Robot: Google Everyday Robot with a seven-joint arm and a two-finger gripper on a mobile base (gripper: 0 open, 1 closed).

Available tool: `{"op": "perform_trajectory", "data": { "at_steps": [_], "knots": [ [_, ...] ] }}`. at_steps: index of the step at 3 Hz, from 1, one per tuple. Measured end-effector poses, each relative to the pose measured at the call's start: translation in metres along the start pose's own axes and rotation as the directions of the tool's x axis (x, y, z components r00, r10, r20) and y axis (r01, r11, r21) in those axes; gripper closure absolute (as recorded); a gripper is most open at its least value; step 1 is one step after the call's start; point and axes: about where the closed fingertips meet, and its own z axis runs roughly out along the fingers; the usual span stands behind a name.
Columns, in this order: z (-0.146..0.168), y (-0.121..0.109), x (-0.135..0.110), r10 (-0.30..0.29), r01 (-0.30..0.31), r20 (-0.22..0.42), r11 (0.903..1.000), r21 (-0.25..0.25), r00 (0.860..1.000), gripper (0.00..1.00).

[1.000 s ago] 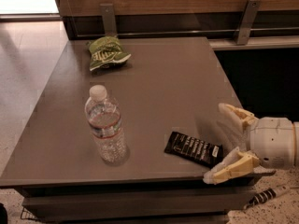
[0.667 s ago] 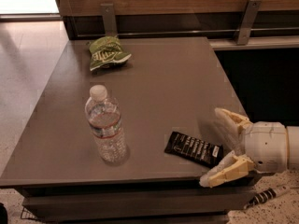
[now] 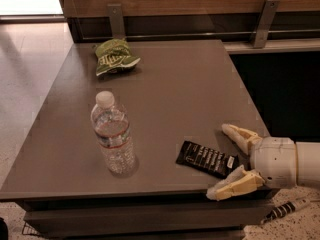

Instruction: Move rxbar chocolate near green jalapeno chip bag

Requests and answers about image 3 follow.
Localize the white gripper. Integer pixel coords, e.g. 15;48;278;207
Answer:
206;124;296;201

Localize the black rxbar chocolate bar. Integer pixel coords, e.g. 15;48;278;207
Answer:
176;141;239;179

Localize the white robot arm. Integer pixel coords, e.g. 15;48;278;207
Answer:
206;124;320;201

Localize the green jalapeno chip bag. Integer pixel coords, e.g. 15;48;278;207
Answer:
93;39;140;76

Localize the striped black white tube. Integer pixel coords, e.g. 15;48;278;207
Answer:
261;198;311;224

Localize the clear plastic water bottle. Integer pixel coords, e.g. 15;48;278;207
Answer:
91;91;137;176

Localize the horizontal metal rail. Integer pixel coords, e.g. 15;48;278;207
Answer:
79;28;320;41

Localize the right metal bracket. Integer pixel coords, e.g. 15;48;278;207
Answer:
251;0;280;49

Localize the metal bracket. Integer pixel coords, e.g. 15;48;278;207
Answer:
107;4;126;39
251;0;280;49

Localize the left metal bracket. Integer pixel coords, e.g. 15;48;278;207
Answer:
107;4;126;39

